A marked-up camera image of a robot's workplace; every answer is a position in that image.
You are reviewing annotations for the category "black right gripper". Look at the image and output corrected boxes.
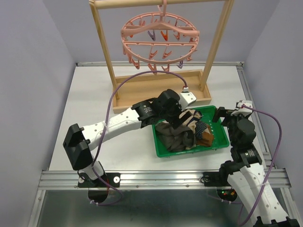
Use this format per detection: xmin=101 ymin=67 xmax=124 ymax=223
xmin=212 ymin=106 xmax=249 ymax=146

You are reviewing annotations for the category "cream navy-trim underwear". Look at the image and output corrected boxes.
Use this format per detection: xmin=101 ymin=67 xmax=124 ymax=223
xmin=179 ymin=110 xmax=202 ymax=133

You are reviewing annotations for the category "blue striped underwear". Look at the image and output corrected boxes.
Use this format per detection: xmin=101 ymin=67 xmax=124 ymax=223
xmin=194 ymin=114 xmax=207 ymax=139

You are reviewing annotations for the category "dark olive underwear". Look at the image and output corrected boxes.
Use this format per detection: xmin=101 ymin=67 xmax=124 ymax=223
xmin=155 ymin=122 xmax=196 ymax=152

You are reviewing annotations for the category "brown underwear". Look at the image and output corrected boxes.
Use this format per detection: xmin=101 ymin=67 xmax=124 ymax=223
xmin=196 ymin=132 xmax=214 ymax=147

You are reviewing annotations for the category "pink round clip hanger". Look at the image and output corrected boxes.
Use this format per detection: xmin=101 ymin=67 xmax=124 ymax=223
xmin=121 ymin=0 xmax=199 ymax=72

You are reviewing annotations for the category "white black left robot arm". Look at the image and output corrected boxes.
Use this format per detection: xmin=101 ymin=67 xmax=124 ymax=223
xmin=62 ymin=88 xmax=196 ymax=188

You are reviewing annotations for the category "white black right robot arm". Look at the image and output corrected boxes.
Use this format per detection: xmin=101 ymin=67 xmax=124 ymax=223
xmin=213 ymin=100 xmax=300 ymax=227

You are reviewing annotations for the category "wooden hanger rack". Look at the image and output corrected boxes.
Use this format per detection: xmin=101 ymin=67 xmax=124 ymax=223
xmin=89 ymin=0 xmax=235 ymax=114

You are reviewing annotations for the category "green plastic tray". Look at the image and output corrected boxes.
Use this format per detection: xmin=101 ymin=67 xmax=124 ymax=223
xmin=152 ymin=105 xmax=230 ymax=157

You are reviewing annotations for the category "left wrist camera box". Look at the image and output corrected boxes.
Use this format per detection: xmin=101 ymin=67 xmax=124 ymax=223
xmin=179 ymin=87 xmax=196 ymax=111

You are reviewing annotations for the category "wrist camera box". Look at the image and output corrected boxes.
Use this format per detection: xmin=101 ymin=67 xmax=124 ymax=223
xmin=231 ymin=100 xmax=253 ymax=117
xmin=179 ymin=87 xmax=196 ymax=111

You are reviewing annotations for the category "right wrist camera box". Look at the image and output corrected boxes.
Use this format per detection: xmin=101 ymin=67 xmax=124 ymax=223
xmin=231 ymin=100 xmax=253 ymax=117

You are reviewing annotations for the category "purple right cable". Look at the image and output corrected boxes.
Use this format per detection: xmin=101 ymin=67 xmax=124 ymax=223
xmin=221 ymin=105 xmax=283 ymax=227

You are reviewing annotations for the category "aluminium mounting rail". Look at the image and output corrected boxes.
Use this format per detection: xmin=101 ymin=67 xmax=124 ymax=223
xmin=39 ymin=168 xmax=292 ymax=190

